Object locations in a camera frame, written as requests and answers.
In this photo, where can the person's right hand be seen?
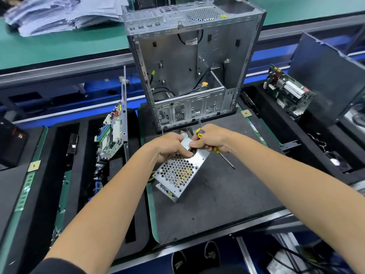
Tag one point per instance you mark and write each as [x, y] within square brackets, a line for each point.
[215, 137]

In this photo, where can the person's left hand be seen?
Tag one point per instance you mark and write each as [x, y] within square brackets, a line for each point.
[165, 146]

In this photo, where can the silver power supply unit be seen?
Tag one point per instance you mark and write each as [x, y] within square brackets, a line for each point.
[179, 174]

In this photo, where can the person's right forearm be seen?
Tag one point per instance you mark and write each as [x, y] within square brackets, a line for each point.
[296, 185]

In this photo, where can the person's left forearm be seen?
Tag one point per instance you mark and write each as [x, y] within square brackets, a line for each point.
[108, 214]

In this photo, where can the silver metal computer case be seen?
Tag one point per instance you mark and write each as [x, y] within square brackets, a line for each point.
[188, 60]

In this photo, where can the person's left black shoe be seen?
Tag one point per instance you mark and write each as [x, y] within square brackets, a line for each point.
[179, 260]

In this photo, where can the person's black shoe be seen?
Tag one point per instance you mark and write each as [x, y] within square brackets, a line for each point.
[211, 252]
[179, 260]

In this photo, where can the person's right black shoe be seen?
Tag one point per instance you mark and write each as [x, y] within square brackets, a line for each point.
[211, 252]

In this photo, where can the person's black clothing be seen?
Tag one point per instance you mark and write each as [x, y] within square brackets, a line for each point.
[57, 266]

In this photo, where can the small beige square chip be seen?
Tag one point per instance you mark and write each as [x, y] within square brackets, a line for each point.
[246, 113]

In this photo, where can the green motherboard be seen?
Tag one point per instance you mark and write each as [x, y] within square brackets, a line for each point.
[109, 137]

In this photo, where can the black foam work mat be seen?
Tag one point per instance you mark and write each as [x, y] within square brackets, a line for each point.
[239, 191]

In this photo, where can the green board with white parts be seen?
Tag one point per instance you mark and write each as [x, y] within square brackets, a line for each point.
[288, 91]

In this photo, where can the small black rectangular component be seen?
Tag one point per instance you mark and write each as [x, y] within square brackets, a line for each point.
[72, 144]

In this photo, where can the black foam tray with recess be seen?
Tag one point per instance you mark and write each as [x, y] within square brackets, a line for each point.
[308, 151]

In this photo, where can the black foam tray with slots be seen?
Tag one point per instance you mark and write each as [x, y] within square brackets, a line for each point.
[80, 191]

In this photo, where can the long green memory strip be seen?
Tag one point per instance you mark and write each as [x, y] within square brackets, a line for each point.
[61, 205]
[25, 191]

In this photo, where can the small black lit fan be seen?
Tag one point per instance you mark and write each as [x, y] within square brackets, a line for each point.
[335, 162]

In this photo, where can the large black metal panel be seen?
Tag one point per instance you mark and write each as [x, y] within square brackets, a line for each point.
[331, 77]

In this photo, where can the grey round metal part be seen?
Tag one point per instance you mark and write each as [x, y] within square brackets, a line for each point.
[356, 119]

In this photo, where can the green conveyor belt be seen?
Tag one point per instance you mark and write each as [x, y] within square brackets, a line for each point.
[63, 48]

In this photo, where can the black cardboard box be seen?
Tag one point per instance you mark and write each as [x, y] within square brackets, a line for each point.
[154, 1]

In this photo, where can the black rectangular device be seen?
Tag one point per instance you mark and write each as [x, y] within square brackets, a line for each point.
[11, 142]

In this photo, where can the stack of grey paper sheets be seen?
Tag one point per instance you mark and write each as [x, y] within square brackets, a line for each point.
[57, 14]

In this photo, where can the small black metal bracket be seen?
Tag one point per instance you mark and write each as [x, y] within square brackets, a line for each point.
[289, 146]

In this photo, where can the grey metal conveyor rail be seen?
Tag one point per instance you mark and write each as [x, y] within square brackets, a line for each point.
[63, 68]

